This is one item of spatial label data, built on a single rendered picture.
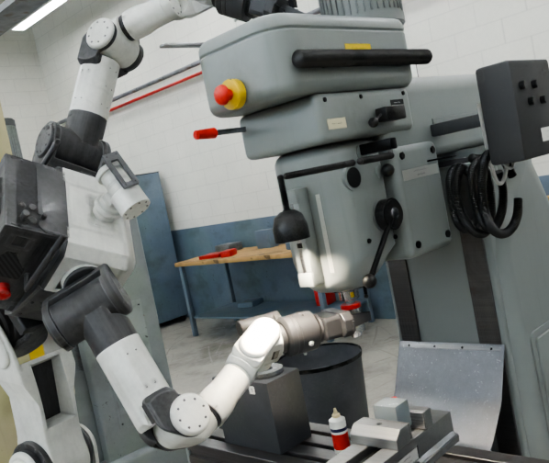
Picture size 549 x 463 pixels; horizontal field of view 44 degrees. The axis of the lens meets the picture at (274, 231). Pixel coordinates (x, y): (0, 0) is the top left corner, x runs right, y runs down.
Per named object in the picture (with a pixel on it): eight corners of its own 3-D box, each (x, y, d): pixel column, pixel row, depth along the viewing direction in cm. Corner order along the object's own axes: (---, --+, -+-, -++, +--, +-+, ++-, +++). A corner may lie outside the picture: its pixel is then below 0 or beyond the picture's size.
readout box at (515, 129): (531, 159, 138) (513, 57, 137) (490, 166, 145) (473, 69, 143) (568, 149, 152) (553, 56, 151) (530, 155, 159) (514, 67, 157)
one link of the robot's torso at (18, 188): (-54, 345, 137) (15, 237, 118) (-46, 221, 158) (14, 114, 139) (83, 363, 154) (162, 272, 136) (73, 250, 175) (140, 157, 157)
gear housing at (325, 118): (325, 142, 133) (316, 92, 133) (243, 162, 151) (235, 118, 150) (417, 128, 157) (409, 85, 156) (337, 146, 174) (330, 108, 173)
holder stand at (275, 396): (280, 455, 168) (264, 378, 167) (224, 443, 184) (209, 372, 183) (312, 435, 177) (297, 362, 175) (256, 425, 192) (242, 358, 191)
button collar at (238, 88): (241, 106, 131) (236, 75, 131) (222, 112, 136) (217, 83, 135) (249, 106, 133) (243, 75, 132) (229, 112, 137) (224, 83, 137)
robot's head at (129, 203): (112, 229, 138) (132, 201, 134) (85, 191, 141) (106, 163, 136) (135, 224, 144) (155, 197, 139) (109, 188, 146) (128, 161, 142)
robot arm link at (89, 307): (78, 366, 124) (42, 303, 126) (91, 367, 132) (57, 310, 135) (133, 331, 125) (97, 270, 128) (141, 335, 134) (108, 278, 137)
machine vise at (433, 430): (377, 512, 132) (366, 458, 131) (319, 498, 142) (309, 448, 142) (461, 438, 157) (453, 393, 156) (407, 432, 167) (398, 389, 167)
